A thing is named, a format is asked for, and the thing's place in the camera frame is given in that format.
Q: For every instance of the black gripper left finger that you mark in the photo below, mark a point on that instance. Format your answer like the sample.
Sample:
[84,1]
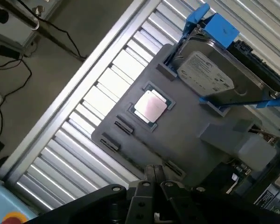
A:
[144,200]

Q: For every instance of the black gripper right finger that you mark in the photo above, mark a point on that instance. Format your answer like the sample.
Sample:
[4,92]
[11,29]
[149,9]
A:
[168,200]

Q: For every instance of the grey parts rack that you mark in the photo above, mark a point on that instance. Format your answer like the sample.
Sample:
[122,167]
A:
[177,140]

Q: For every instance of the silver CPU chip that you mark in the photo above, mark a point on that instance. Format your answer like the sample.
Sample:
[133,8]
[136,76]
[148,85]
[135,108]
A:
[150,105]

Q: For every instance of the black open PC case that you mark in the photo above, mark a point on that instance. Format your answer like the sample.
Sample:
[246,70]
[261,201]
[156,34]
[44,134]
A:
[270,193]

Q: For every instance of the silver hard disk drive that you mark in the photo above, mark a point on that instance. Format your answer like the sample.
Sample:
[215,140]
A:
[224,70]

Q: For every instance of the light blue teach pendant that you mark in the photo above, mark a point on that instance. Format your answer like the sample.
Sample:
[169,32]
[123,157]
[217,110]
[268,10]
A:
[2,203]

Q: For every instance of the blue disk caddy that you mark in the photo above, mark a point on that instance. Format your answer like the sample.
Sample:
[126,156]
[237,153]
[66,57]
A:
[221,30]

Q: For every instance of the dark metal pole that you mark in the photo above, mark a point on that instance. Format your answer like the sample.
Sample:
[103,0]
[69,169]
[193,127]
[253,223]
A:
[49,35]

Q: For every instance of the black power adapter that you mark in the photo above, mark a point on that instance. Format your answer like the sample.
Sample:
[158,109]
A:
[9,51]

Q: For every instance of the grey equipment cabinet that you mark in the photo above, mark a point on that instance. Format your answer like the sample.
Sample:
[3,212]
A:
[14,30]

